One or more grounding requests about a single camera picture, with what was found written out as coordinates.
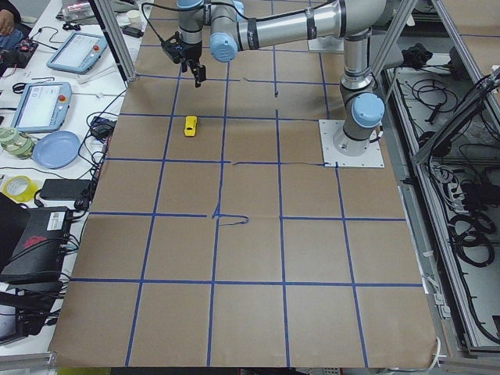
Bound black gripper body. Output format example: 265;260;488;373
177;7;204;73

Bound yellow toy beetle car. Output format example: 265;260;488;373
184;116;198;138

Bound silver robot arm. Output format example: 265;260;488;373
333;28;385;157
162;1;386;91

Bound paper cup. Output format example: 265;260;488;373
126;10;142;29

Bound upper teach pendant tablet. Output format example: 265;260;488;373
46;31;108;74

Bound teach pendant tablet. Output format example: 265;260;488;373
11;82;73;134
46;31;108;74

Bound lower teach pendant tablet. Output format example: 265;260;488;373
11;82;73;134

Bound blue plate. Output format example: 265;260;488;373
32;130;80;169

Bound black power adapter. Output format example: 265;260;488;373
39;179;91;201

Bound green tape rolls stack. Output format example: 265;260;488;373
1;127;35;159

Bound yellow tape roll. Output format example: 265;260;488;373
2;176;38;203

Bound black computer box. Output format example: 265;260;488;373
1;195;70;284

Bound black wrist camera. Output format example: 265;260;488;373
160;31;184;64

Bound aluminium frame post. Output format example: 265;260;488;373
89;0;137;83

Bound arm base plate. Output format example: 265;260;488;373
319;120;384;168
308;35;344;55

